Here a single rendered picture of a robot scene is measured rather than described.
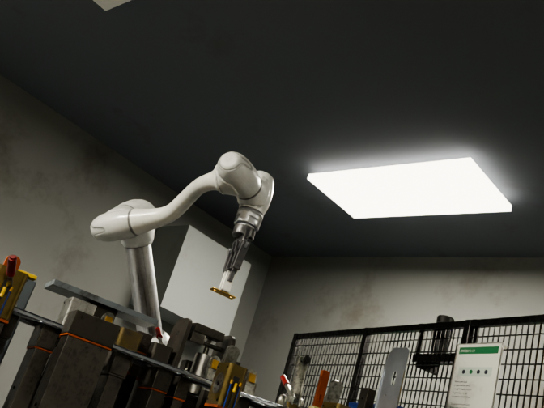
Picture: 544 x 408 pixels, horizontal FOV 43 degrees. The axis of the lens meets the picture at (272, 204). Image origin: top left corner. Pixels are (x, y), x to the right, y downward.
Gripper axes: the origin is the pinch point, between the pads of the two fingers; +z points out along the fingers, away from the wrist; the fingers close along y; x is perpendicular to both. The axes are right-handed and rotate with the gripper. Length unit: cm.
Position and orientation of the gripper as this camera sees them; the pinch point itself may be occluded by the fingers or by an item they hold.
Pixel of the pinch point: (227, 282)
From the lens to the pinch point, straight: 226.5
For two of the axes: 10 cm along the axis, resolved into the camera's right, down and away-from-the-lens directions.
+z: -2.9, 8.6, -4.2
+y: 4.6, -2.6, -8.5
